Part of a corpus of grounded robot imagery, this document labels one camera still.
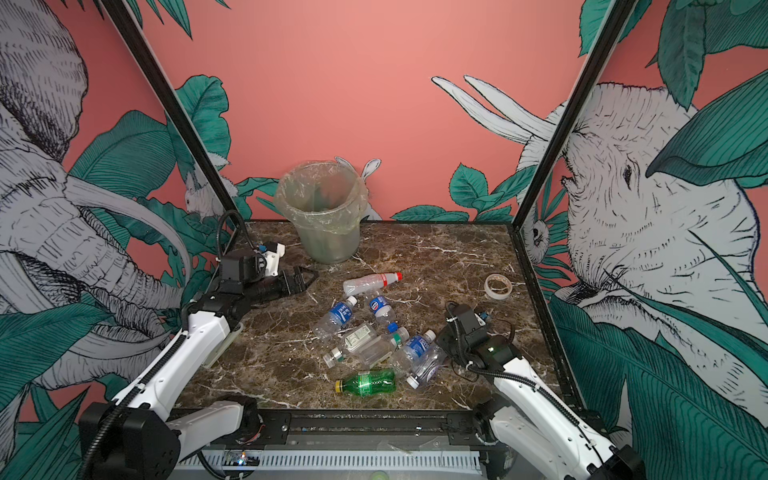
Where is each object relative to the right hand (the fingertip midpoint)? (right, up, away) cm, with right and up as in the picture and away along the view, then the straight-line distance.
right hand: (435, 334), depth 80 cm
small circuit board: (-48, -27, -10) cm, 56 cm away
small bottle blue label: (-15, +4, +12) cm, 19 cm away
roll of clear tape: (+23, +7, +20) cm, 32 cm away
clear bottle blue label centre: (-6, -6, +2) cm, 9 cm away
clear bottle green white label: (-22, -3, +4) cm, 23 cm away
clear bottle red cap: (-21, +12, +17) cm, 30 cm away
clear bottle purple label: (-3, -7, -5) cm, 9 cm away
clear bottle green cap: (-15, -6, +8) cm, 19 cm away
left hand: (-34, +17, -2) cm, 38 cm away
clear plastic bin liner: (-38, +44, +35) cm, 68 cm away
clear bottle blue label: (-32, -1, +13) cm, 34 cm away
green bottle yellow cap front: (-18, -12, -3) cm, 22 cm away
